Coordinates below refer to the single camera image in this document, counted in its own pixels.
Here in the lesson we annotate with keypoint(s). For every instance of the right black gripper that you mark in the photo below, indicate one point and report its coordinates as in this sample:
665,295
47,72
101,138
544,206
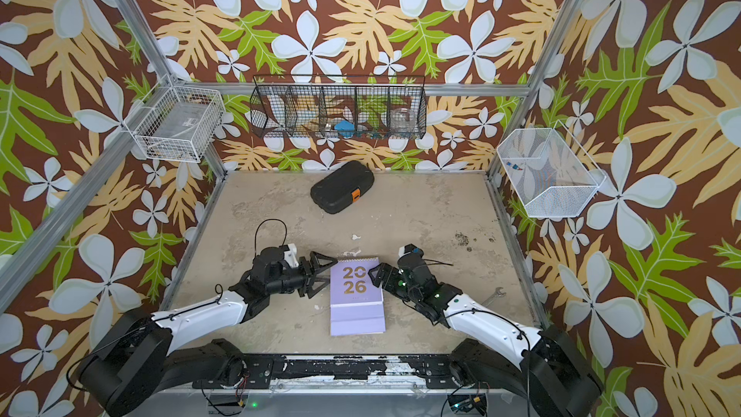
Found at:
389,281

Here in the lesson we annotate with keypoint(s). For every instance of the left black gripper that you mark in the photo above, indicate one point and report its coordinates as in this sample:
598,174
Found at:
311,275

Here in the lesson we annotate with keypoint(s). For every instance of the purple 2026 calendar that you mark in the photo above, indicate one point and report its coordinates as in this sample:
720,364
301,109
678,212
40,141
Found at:
356,304

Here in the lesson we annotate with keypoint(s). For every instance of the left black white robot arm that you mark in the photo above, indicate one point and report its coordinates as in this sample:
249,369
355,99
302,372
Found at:
143,354

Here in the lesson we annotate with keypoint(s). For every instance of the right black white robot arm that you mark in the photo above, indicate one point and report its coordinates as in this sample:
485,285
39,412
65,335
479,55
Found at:
543,366

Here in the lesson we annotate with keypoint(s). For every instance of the black case orange latch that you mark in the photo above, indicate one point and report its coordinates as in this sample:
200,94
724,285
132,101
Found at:
343,187

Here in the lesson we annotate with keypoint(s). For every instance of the silver wrench right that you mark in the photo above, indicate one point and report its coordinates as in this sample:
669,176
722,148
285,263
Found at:
496,297

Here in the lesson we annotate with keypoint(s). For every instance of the blue object in basket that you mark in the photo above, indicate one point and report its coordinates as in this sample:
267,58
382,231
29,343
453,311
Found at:
345,129

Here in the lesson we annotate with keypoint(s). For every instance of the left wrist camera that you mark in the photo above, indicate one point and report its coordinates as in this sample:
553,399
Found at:
290,255

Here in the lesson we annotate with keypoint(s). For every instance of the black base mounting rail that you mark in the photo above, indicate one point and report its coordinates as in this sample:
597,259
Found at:
268,371

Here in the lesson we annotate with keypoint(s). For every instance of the black wire basket back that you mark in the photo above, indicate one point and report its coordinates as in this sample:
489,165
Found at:
380,106

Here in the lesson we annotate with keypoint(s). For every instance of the white wire basket right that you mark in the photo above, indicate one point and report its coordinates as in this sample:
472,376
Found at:
552,174

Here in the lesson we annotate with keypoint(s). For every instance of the white wire basket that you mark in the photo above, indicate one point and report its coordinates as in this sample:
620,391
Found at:
176,121
552,174

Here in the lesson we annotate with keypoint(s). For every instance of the white wire basket left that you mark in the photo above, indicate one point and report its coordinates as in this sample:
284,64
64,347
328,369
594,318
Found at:
176,121

